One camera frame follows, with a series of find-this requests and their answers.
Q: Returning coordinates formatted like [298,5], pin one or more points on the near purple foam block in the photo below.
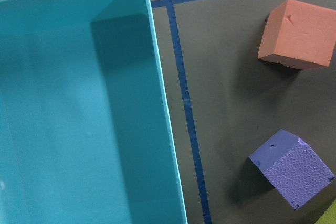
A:
[292,167]

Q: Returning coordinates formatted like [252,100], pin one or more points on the yellow foam block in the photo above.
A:
[329,216]

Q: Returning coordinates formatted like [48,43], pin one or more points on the teal plastic bin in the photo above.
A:
[85,127]

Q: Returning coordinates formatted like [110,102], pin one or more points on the near orange foam block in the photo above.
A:
[299,35]

